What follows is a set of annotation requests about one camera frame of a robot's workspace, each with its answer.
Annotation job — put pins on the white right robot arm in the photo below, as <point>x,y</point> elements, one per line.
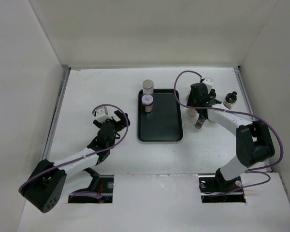
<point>253,140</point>

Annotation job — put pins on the tall jar silver lid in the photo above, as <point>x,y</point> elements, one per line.
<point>148,87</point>

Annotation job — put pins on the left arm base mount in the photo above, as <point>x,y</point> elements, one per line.
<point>100,189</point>

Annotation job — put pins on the black pump bottle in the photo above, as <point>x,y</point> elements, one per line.
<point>212,94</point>
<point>230,99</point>

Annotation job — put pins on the small dark spice bottle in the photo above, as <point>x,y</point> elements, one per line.
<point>200,121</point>

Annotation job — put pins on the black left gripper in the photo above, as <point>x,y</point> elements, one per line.
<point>122,118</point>

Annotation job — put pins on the pink cap spice bottle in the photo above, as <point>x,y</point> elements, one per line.
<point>187,97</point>

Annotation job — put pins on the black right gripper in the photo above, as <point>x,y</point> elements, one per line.
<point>191,100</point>

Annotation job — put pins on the dark sauce jar white lid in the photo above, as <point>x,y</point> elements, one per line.
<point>147,102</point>

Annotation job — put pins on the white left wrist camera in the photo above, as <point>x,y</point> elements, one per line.
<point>101,114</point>

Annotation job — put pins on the black pump bottle right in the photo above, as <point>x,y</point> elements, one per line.
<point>230,99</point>

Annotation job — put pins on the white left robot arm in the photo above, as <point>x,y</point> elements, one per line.
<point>44,187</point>

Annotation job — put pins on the black pump bottle left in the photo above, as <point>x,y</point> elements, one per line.
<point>212,94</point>

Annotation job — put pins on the black rectangular tray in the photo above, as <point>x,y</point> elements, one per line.
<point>164,122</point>

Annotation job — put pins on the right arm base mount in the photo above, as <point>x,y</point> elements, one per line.
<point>214,191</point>

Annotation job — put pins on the yellow cap spice bottle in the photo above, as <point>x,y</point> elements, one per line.
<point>192,112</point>

